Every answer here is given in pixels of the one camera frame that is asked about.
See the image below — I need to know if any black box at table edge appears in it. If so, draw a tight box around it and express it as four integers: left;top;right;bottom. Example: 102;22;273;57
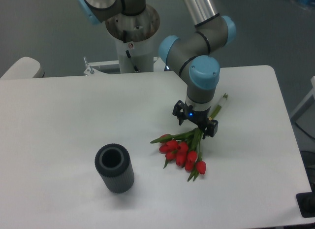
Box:
296;192;315;218

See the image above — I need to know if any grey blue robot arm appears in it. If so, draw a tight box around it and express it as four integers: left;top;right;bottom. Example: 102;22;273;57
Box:
77;0;236;137

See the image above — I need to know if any red tulip bouquet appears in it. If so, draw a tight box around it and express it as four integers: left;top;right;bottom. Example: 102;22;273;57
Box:
150;93;228;181

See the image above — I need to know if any dark grey ribbed vase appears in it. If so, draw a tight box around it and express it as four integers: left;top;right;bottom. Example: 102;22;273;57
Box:
94;143;134;194

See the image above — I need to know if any white furniture at right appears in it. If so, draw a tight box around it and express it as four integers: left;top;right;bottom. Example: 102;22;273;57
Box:
289;76;315;123

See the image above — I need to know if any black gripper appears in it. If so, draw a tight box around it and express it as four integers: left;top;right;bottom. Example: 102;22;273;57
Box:
172;100;219;139

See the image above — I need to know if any white chair armrest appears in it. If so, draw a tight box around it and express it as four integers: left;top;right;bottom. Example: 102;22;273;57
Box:
0;57;45;80

